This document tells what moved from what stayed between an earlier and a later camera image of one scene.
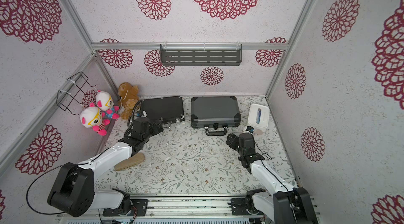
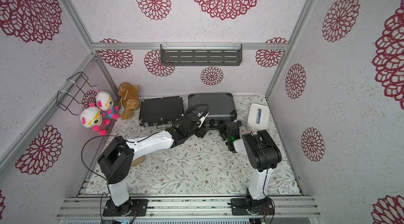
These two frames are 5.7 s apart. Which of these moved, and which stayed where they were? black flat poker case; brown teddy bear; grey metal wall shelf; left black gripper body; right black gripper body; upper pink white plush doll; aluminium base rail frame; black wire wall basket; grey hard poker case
Moved: left black gripper body; grey hard poker case; right black gripper body
Stayed: black wire wall basket; black flat poker case; brown teddy bear; aluminium base rail frame; grey metal wall shelf; upper pink white plush doll
